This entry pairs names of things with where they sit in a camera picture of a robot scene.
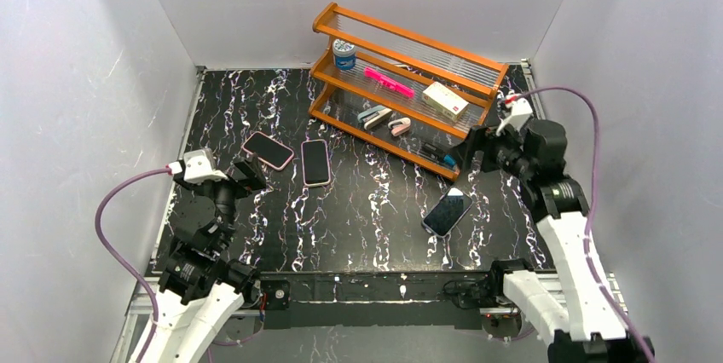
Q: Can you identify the orange wooden shelf rack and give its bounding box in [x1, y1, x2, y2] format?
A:
[309, 3, 509, 181]

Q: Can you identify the black motor mount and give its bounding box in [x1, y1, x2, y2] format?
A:
[442, 278, 524, 341]
[261, 279, 291, 311]

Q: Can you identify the pink plastic ruler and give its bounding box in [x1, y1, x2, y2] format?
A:
[363, 67, 414, 98]

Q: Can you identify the white cardboard box on shelf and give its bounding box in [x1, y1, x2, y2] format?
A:
[422, 82, 470, 121]

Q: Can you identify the pink white stapler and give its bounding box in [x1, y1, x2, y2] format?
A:
[387, 118, 411, 137]

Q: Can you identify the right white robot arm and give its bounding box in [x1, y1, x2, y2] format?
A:
[452, 119, 655, 362]

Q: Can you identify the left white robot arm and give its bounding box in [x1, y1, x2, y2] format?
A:
[129, 148, 267, 362]

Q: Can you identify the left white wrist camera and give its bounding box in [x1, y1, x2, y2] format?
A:
[166, 148, 218, 184]

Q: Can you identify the black blue small device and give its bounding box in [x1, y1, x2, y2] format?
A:
[419, 142, 457, 170]

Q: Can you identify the left black motor mount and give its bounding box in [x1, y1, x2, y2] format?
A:
[261, 279, 291, 311]

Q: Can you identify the right black motor mount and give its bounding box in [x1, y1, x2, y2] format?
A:
[442, 278, 524, 341]

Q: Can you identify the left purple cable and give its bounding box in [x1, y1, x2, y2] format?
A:
[94, 167, 173, 363]

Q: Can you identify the dark phone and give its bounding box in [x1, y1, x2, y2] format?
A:
[421, 187, 472, 238]

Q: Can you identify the blue grey stapler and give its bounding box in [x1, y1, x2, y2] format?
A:
[357, 105, 392, 130]

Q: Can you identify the blue white round jar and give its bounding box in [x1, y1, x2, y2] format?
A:
[332, 38, 357, 71]

